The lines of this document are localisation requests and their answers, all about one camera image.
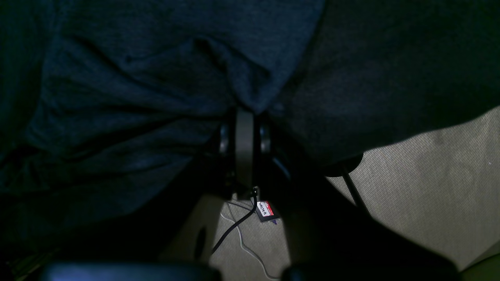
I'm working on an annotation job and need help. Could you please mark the black table cloth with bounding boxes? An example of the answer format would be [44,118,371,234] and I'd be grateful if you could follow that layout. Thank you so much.
[268,0,500,165]

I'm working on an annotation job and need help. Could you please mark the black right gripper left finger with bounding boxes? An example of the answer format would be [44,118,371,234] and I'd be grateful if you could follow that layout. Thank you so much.
[218,111,237,157]

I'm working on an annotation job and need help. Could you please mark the black floor cable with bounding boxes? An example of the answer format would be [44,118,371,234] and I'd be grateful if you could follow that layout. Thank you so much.
[210,187,259,256]

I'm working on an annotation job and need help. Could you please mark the dark grey T-shirt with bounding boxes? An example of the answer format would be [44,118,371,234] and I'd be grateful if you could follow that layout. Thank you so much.
[1,0,325,244]

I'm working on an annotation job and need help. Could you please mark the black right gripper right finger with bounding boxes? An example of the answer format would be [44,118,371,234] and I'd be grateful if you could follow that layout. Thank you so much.
[254,114,271,155]

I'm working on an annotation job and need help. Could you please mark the white floor cable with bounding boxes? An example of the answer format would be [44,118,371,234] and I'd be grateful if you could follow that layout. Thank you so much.
[221,213,282,281]

